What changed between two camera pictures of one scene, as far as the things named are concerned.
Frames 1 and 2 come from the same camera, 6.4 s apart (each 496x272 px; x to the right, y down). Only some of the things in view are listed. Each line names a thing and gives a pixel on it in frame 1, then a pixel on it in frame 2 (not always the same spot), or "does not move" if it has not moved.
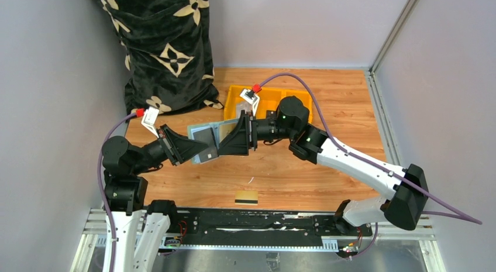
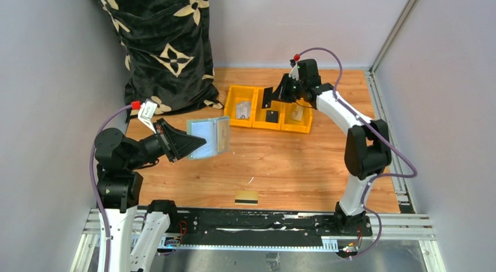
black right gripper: [250, 131] to [286, 89]
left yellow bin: [232, 96] does not move
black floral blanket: [166, 36] does not move
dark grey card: [207, 136] to [267, 97]
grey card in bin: [245, 106] does not move
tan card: [245, 197] does not move
